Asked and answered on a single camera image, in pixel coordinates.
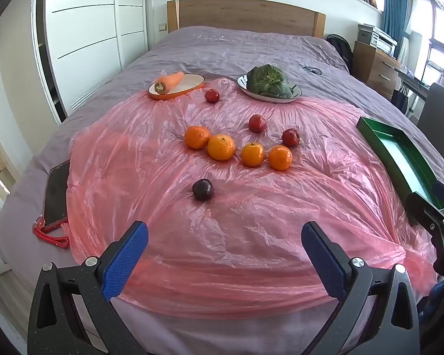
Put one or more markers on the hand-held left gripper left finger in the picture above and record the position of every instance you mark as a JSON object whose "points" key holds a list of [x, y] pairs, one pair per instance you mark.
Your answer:
{"points": [[127, 255]]}

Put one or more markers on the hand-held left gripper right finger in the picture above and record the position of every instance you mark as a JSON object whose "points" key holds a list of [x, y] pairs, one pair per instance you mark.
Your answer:
{"points": [[323, 259]]}

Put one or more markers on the green rectangular tray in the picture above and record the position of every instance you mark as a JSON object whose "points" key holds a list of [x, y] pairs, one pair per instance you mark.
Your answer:
{"points": [[399, 148]]}

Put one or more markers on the orange mandarin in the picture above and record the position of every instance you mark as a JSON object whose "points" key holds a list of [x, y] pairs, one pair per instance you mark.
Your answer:
{"points": [[197, 137], [253, 154], [280, 158], [221, 148]]}

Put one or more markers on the grey office chair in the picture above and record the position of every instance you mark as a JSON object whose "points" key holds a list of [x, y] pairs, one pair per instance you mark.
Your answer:
{"points": [[438, 111]]}

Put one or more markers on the pink plastic sheet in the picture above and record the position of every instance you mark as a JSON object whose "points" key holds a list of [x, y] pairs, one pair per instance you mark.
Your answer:
{"points": [[244, 229]]}

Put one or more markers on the black smartphone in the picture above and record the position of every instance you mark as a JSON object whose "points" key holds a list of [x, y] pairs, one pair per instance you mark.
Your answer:
{"points": [[55, 196]]}

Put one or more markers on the dark purple plum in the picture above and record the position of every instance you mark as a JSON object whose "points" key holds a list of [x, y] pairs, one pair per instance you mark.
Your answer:
{"points": [[202, 189]]}

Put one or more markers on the grey desk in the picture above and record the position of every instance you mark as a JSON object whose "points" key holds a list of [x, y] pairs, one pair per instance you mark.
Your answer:
{"points": [[410, 79]]}

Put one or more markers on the small red apple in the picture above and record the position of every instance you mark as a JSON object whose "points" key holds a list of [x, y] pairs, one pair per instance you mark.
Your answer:
{"points": [[290, 137], [257, 123], [211, 95]]}

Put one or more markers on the wooden dresser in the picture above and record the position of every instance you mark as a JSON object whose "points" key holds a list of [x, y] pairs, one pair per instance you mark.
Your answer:
{"points": [[373, 66]]}

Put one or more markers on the white oval plate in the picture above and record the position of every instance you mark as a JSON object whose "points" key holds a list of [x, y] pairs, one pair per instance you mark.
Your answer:
{"points": [[266, 98]]}

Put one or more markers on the white printer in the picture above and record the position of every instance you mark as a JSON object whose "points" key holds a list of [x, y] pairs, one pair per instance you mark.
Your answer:
{"points": [[375, 37]]}

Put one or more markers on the black backpack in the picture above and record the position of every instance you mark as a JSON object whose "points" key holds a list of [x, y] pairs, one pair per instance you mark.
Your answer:
{"points": [[340, 50]]}

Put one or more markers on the carrot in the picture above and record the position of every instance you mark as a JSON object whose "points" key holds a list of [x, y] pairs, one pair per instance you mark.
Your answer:
{"points": [[170, 80]]}

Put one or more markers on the black eyeglasses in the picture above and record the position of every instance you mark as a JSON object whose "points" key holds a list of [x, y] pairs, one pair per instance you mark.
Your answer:
{"points": [[311, 69]]}

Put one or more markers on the orange oval dish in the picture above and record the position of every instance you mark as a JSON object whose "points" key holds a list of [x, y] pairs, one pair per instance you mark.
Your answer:
{"points": [[190, 82]]}

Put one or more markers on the green bok choy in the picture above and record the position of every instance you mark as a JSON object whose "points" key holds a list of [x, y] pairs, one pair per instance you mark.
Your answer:
{"points": [[268, 79]]}

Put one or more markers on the blue curtain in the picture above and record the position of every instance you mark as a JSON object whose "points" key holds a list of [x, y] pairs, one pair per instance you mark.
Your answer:
{"points": [[396, 11]]}

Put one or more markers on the white wardrobe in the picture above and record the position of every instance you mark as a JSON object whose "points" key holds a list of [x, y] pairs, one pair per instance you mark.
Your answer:
{"points": [[88, 26]]}

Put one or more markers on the wooden headboard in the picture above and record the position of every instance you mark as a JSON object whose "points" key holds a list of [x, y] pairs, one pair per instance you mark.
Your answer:
{"points": [[244, 14]]}

